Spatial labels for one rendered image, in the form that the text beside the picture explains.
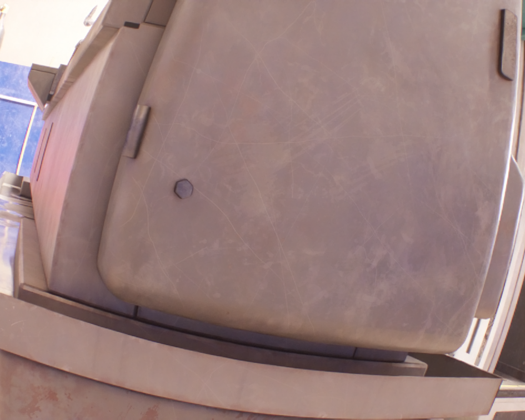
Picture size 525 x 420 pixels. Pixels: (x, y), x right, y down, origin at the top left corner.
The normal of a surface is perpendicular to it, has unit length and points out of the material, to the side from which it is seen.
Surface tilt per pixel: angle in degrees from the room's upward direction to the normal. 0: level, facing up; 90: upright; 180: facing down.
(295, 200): 90
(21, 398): 90
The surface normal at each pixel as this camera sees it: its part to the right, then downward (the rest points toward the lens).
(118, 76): 0.34, 0.09
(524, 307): -0.92, -0.25
